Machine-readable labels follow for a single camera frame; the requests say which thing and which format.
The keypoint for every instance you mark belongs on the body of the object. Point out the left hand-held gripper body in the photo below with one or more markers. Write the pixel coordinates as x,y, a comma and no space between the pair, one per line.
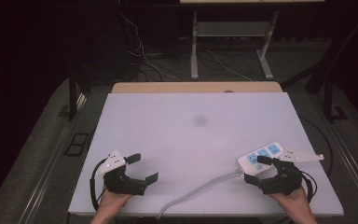
122,183

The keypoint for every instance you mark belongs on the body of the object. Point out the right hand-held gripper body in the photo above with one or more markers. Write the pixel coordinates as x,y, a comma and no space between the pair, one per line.
286,179

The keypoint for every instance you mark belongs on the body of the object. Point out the white power strip blue sockets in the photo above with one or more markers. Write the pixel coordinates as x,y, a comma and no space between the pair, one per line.
251,163

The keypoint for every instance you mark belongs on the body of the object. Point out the person's left hand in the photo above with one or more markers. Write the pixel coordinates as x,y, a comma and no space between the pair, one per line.
110,202

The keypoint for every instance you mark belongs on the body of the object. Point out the person's right hand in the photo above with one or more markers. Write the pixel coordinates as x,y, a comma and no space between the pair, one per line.
295,202

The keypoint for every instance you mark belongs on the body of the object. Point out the white table cover board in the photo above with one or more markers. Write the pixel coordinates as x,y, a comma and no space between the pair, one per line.
183,140

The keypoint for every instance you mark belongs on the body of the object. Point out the wooden table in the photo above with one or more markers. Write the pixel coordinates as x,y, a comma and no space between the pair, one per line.
192,87

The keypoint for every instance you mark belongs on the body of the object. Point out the black metal stand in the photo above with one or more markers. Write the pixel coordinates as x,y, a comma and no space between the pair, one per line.
329,93

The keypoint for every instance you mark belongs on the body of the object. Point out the black floor frame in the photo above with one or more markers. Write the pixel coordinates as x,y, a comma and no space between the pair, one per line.
77,144

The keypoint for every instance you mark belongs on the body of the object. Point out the aluminium floor rail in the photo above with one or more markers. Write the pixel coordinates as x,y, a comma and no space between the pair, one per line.
49,161
351,155

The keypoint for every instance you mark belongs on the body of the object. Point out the white metal desk frame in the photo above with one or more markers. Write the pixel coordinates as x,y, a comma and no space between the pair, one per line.
230,29

